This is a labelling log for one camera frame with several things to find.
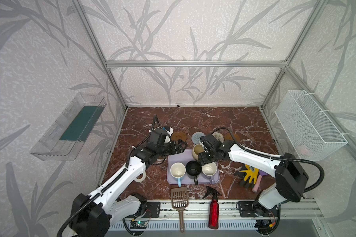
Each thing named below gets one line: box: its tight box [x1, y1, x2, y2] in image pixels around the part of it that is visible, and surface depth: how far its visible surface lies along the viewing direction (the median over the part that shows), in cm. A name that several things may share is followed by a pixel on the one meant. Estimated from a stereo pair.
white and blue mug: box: [170, 161, 186, 188], surface depth 81 cm
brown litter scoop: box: [170, 186, 190, 233], surface depth 79 cm
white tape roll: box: [133, 170, 147, 183], surface depth 86 cm
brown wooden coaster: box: [171, 131, 187, 145], surface depth 104 cm
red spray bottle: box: [202, 185, 221, 230], surface depth 72 cm
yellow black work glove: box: [234, 163, 260, 190], surface depth 82 cm
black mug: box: [185, 160, 203, 186], surface depth 81 cm
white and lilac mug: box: [201, 161, 218, 185], surface depth 87 cm
